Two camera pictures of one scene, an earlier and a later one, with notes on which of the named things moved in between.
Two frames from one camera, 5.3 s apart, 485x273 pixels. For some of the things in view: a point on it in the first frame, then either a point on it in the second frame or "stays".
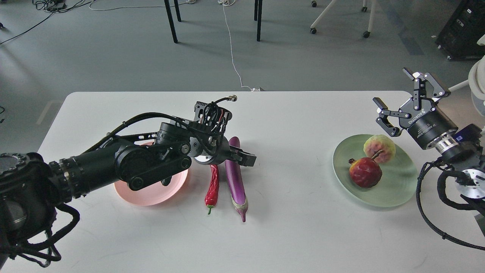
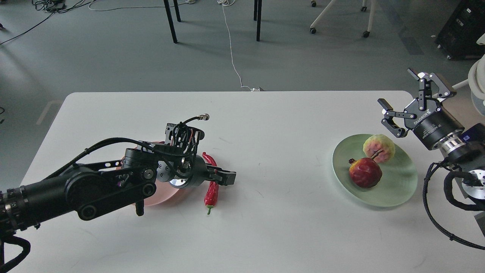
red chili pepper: [211, 194] stays
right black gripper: [424, 125] stays
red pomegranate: [365, 172] stays
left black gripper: [210, 149] to [192, 171]
